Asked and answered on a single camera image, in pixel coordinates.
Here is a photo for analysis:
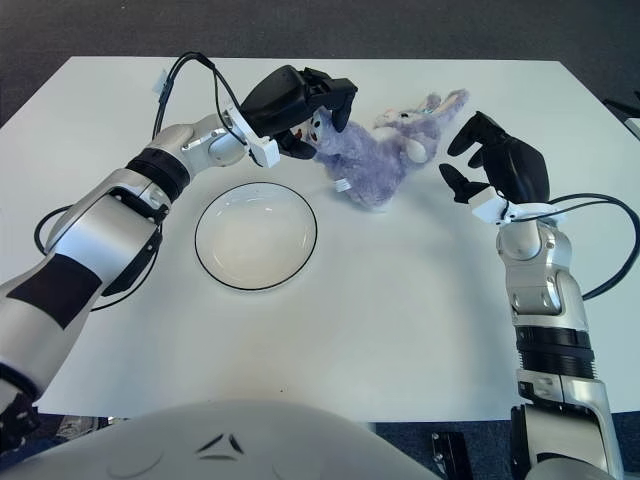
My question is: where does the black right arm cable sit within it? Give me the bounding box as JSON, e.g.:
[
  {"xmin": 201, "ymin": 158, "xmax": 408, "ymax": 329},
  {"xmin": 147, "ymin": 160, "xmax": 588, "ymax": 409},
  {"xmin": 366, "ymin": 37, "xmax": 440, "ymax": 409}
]
[{"xmin": 504, "ymin": 193, "xmax": 640, "ymax": 301}]

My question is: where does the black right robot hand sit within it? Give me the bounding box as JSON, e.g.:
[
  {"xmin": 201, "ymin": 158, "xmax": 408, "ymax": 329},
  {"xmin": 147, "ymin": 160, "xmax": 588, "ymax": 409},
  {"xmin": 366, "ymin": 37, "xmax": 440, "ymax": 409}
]
[{"xmin": 438, "ymin": 110, "xmax": 551, "ymax": 205}]

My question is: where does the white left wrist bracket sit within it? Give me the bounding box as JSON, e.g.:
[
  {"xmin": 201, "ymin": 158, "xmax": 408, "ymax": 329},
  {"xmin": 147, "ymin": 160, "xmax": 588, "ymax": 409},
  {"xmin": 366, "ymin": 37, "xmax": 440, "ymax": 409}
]
[{"xmin": 247, "ymin": 134, "xmax": 280, "ymax": 169}]

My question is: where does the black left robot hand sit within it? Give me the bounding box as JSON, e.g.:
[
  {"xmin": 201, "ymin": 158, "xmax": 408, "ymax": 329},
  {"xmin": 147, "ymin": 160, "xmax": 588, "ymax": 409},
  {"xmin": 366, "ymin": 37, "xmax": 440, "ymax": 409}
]
[{"xmin": 240, "ymin": 64, "xmax": 359, "ymax": 161}]

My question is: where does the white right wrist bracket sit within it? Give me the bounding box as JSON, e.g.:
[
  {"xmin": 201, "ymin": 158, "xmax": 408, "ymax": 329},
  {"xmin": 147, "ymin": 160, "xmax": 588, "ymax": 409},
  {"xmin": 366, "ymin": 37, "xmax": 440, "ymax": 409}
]
[{"xmin": 472, "ymin": 189, "xmax": 521, "ymax": 226}]

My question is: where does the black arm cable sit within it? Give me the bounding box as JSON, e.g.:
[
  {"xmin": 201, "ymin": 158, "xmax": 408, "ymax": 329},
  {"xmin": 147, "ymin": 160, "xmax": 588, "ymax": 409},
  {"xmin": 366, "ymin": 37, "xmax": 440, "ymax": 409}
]
[
  {"xmin": 33, "ymin": 51, "xmax": 250, "ymax": 311},
  {"xmin": 504, "ymin": 193, "xmax": 640, "ymax": 301}
]

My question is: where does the white plate with black rim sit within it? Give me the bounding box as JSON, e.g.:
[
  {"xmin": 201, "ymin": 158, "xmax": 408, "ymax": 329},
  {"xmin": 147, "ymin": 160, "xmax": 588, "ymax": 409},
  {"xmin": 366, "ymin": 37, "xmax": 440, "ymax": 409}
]
[{"xmin": 194, "ymin": 182, "xmax": 318, "ymax": 291}]

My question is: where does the purple plush bunny doll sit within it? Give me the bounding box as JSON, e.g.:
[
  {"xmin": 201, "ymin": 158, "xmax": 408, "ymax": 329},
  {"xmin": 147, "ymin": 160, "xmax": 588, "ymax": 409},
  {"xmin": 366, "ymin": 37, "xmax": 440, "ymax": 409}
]
[{"xmin": 294, "ymin": 88, "xmax": 470, "ymax": 214}]

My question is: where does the black furniture foot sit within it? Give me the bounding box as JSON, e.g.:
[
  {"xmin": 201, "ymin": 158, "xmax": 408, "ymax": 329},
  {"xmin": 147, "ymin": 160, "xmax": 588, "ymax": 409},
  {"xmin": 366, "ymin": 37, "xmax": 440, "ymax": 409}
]
[{"xmin": 602, "ymin": 97, "xmax": 640, "ymax": 121}]

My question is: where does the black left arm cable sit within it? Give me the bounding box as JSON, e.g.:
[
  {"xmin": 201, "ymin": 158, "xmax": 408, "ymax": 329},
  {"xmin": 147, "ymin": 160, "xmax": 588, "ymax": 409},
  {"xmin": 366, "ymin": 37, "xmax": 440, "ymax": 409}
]
[{"xmin": 33, "ymin": 51, "xmax": 250, "ymax": 311}]

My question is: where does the black metal frame under table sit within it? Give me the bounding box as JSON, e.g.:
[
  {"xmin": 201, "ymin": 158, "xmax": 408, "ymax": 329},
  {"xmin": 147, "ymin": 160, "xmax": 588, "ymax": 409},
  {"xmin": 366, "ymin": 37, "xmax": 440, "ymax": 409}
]
[{"xmin": 429, "ymin": 430, "xmax": 474, "ymax": 480}]

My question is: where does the grey robot torso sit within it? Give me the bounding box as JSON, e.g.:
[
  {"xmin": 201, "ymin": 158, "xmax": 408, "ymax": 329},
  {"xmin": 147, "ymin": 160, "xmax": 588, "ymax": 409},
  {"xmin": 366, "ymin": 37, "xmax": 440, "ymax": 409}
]
[{"xmin": 29, "ymin": 399, "xmax": 451, "ymax": 480}]

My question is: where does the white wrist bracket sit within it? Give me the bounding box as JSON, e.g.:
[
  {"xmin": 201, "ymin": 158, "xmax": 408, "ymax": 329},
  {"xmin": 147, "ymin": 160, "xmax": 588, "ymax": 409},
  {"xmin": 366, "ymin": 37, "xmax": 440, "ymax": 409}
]
[
  {"xmin": 472, "ymin": 189, "xmax": 521, "ymax": 226},
  {"xmin": 247, "ymin": 134, "xmax": 280, "ymax": 169}
]

